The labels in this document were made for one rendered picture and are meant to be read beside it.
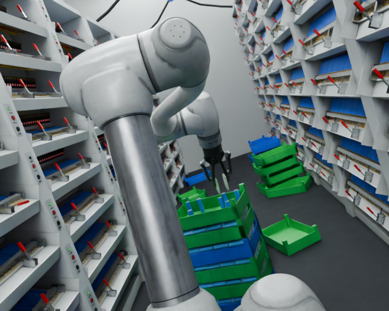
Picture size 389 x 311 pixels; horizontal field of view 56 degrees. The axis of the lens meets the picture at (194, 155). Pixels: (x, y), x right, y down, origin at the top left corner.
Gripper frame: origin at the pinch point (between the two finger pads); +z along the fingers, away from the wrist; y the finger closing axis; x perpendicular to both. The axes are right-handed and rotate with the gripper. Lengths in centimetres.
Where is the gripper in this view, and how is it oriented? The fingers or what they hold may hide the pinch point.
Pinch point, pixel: (221, 184)
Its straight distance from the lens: 151.9
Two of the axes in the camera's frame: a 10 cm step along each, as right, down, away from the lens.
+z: 2.4, 8.1, 5.4
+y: 9.3, -3.6, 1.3
